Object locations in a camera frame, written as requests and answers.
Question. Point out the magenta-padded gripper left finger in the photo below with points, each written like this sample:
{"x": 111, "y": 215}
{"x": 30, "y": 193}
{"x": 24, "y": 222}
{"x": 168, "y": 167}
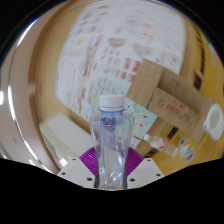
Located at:
{"x": 76, "y": 171}

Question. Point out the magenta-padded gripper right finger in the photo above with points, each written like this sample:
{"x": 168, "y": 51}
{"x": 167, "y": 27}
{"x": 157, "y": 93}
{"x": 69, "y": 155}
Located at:
{"x": 146, "y": 170}

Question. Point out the clear white-capped water bottle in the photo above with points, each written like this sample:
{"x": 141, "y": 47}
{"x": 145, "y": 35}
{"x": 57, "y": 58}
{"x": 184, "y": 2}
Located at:
{"x": 111, "y": 143}

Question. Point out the white standing air conditioner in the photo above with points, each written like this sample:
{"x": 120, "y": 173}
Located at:
{"x": 66, "y": 133}

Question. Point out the small light blue sticker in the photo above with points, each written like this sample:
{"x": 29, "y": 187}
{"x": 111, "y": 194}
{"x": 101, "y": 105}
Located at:
{"x": 184, "y": 152}

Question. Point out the small printed sticker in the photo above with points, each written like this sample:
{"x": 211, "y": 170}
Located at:
{"x": 190, "y": 155}
{"x": 182, "y": 141}

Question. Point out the brown cardboard box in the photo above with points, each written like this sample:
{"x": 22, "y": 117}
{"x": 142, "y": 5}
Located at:
{"x": 173, "y": 100}

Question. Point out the white ceramic mug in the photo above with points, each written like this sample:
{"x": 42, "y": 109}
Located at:
{"x": 215, "y": 121}

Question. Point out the large wall poster with map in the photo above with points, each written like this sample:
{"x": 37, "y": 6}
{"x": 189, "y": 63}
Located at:
{"x": 113, "y": 50}

